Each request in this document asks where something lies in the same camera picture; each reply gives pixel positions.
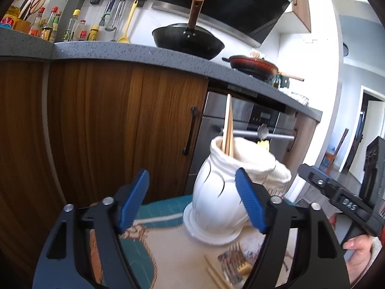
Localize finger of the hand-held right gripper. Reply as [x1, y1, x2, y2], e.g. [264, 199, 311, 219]
[298, 163, 343, 202]

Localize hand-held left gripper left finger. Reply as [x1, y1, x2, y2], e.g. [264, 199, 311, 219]
[32, 169, 150, 289]

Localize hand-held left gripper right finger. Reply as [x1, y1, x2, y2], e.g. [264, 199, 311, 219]
[235, 168, 351, 289]

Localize white ceramic utensil holder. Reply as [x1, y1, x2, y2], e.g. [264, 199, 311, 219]
[192, 135, 292, 236]

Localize person's right hand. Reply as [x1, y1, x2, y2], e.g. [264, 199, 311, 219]
[344, 236, 376, 283]

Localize wooden chair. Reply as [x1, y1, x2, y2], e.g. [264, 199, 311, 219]
[319, 128, 349, 175]

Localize narrow wooden base cabinet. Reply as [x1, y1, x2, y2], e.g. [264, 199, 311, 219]
[281, 111, 319, 199]

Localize gold fork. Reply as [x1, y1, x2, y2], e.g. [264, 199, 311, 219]
[229, 243, 245, 267]

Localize white ceramic saucer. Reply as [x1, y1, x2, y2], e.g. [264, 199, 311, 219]
[183, 203, 256, 245]

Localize printed quilted cloth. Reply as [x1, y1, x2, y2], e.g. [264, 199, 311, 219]
[90, 194, 301, 289]

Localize dark doorway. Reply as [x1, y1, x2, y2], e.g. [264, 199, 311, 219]
[343, 86, 385, 175]

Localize glass bowl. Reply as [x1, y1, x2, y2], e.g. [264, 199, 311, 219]
[280, 92, 310, 106]

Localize stainless steel oven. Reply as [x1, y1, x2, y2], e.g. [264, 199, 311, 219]
[185, 92, 298, 193]

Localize green kettle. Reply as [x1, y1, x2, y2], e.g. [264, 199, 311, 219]
[272, 74, 291, 90]

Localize grey speckled countertop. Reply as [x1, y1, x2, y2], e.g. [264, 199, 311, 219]
[0, 27, 323, 121]

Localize clear bottle with yellow cap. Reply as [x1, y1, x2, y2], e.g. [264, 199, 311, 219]
[63, 9, 81, 42]

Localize metal tongs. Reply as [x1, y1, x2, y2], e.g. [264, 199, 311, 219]
[110, 0, 126, 32]

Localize green label sauce bottle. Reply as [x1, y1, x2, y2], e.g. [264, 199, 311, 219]
[50, 11, 62, 43]

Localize dark sauce bottle red cap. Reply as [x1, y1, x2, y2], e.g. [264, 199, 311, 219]
[42, 7, 58, 40]

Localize black range hood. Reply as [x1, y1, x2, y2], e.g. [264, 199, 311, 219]
[152, 0, 292, 47]

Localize large yellow oil bottle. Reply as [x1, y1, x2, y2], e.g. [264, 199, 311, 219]
[0, 5, 20, 30]

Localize dark cabinet handle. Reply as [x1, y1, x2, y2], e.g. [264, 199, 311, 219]
[287, 128, 298, 153]

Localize black cabinet handle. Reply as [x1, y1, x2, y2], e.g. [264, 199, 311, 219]
[182, 107, 197, 156]

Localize red pan with wooden handle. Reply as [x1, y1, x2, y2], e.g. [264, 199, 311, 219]
[222, 55, 305, 82]

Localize black wok with wooden handle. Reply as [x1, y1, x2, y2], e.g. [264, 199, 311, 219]
[152, 0, 225, 60]

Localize wooden wall cabinet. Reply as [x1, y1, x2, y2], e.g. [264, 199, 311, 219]
[272, 0, 312, 33]

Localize red handled scissors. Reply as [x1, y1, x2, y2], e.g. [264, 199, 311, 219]
[21, 0, 45, 21]

